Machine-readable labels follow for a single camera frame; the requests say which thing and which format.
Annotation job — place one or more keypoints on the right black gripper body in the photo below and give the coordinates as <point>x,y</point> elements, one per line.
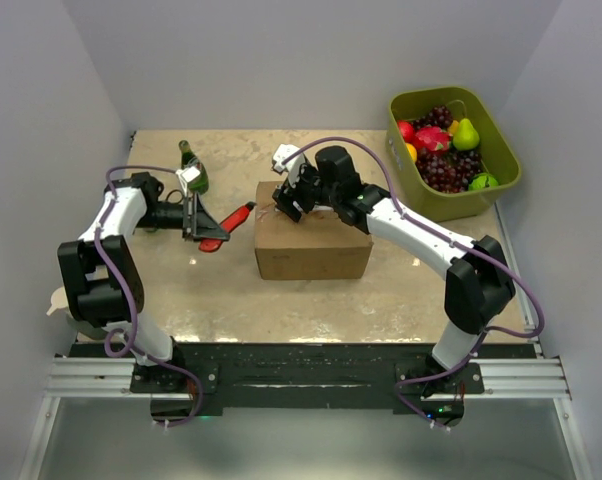
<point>309,192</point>

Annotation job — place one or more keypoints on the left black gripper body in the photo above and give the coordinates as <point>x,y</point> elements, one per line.
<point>165,217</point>

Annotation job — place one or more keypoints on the red black utility knife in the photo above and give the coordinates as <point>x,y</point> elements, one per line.
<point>229,224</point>

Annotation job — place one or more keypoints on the brown cardboard express box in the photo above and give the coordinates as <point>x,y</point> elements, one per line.
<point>318,247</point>

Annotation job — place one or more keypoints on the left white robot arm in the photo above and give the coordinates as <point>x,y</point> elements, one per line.
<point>101,281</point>

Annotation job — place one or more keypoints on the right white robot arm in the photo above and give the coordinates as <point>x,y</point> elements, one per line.
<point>477,288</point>

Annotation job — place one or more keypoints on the far green glass bottle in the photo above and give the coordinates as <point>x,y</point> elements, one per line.
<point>188,158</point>

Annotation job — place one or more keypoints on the orange fruit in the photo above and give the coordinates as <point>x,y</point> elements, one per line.
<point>412,152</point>

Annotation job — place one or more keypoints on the red apple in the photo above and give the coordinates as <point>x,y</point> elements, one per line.
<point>406,130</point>

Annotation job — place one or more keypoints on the pink dragon fruit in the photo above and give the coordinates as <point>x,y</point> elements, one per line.
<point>432,139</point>

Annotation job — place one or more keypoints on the beige pump dispenser bottle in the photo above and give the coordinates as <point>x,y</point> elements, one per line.
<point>59,305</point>

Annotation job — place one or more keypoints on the lower dark grape bunch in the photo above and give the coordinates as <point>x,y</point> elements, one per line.
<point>449,172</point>

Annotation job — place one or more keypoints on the dark grape bunch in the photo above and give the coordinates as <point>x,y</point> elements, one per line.
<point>449,172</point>
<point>439,116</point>

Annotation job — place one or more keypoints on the green plastic fruit bin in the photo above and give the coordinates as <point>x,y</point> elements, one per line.
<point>497,157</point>

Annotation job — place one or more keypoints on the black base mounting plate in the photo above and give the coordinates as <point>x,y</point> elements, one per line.
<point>213,377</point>

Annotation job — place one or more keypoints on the upper dark grape bunch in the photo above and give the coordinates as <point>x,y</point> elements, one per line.
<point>439,116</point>

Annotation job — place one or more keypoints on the green pear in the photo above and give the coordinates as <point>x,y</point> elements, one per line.
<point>466,136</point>

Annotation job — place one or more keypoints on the green round fruit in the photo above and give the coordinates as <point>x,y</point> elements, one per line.
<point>482,181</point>

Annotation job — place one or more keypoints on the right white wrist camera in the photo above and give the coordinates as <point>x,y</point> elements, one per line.
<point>288,159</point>

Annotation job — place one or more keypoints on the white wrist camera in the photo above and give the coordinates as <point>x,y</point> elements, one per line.
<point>288,159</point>
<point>188,178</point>

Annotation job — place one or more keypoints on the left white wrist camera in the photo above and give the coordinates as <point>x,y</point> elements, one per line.
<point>188,178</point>

